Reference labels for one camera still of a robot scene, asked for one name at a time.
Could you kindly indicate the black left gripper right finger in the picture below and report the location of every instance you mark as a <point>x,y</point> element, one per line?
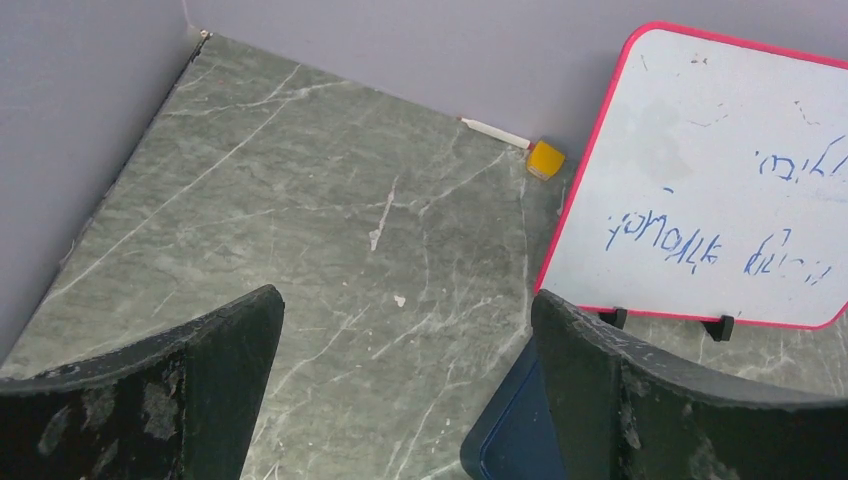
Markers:
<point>623,408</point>

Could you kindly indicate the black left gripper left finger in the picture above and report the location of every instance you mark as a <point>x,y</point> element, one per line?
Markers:
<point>179,404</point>

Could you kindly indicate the dark blue square tray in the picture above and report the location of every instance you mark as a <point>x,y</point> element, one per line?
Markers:
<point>514,436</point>

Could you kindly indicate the pink-framed whiteboard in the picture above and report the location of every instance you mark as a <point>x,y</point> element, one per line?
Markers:
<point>714,183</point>

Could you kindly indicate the yellow cube block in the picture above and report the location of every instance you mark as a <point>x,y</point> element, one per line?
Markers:
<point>544,160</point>

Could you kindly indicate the white marker pen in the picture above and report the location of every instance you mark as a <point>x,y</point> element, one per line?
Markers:
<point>496,133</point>

